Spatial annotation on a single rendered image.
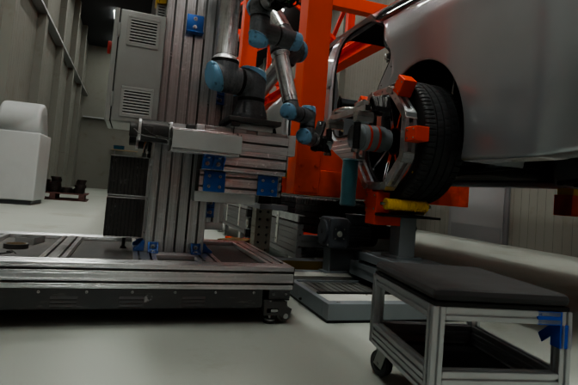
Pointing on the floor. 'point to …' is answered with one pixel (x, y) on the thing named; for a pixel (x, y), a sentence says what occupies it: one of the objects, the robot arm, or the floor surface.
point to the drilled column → (261, 229)
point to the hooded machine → (23, 152)
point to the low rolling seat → (445, 334)
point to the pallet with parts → (65, 190)
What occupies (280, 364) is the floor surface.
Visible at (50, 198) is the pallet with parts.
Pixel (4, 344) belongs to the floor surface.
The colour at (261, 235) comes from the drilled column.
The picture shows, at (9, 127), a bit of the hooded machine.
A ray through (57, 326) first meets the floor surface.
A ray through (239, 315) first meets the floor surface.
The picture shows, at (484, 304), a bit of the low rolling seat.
